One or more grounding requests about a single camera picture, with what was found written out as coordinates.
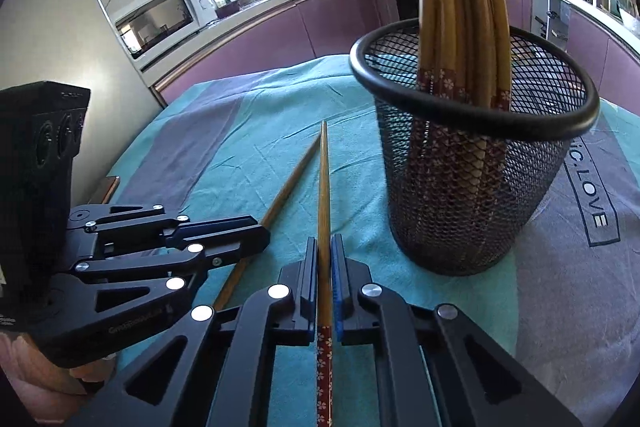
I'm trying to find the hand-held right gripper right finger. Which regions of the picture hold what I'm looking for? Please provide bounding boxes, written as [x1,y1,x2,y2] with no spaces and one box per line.
[331,234,583,427]

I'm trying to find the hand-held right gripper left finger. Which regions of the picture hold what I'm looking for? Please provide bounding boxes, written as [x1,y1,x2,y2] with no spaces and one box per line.
[60,236,321,427]

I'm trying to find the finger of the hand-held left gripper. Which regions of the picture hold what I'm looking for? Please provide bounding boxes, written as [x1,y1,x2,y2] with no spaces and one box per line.
[74,236,272,334]
[69,204,272,245]

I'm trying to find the single chopstick red floral handle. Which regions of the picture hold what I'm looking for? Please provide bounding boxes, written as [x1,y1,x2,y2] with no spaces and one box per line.
[316,120,335,427]
[212,136,323,312]

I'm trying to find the black wire mesh basket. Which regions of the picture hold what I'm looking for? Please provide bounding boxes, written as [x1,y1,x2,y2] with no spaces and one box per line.
[349,18,601,278]

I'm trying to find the bunch of bamboo chopsticks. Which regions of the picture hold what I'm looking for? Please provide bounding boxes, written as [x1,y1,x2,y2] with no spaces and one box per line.
[416,0,513,268]

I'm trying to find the person's left hand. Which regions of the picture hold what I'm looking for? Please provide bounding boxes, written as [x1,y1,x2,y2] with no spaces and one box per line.
[0,333,118,401]

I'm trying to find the smartphone with copper edge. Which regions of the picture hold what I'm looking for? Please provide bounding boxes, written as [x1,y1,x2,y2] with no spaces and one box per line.
[87,175,122,208]

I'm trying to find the teal and grey printed tablecloth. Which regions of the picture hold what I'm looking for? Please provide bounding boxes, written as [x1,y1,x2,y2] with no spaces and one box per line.
[107,54,640,427]

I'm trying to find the white toaster oven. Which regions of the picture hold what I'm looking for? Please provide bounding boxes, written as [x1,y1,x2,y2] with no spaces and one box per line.
[114,0,218,60]

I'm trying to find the purple kitchen cabinets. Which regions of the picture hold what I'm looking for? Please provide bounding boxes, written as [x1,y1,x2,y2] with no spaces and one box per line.
[150,0,640,108]

